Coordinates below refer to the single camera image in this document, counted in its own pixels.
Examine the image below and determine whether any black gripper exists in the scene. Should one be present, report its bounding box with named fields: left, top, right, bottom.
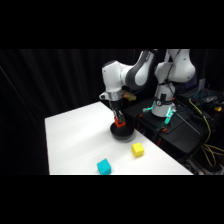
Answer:
left=110, top=98, right=126, bottom=126

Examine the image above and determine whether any red cube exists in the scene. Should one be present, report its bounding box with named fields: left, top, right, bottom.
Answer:
left=114, top=117, right=127, bottom=129

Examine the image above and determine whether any black bowl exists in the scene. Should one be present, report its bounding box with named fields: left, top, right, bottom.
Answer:
left=110, top=122, right=136, bottom=141

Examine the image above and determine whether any yellow cube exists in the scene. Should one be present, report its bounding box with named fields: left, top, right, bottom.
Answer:
left=130, top=142, right=146, bottom=158

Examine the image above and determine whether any teal cube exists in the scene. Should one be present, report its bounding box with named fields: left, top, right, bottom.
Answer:
left=96, top=158, right=113, bottom=176

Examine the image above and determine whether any black robot stand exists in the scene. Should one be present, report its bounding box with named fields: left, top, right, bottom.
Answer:
left=122, top=97, right=224, bottom=169

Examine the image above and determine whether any black curtain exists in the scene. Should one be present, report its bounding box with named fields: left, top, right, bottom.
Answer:
left=0, top=49, right=224, bottom=176

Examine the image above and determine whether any backlit keyboard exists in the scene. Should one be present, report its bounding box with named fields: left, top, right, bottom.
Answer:
left=190, top=87, right=224, bottom=102

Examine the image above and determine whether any yellow cable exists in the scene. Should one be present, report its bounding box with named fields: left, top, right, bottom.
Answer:
left=187, top=99, right=224, bottom=169

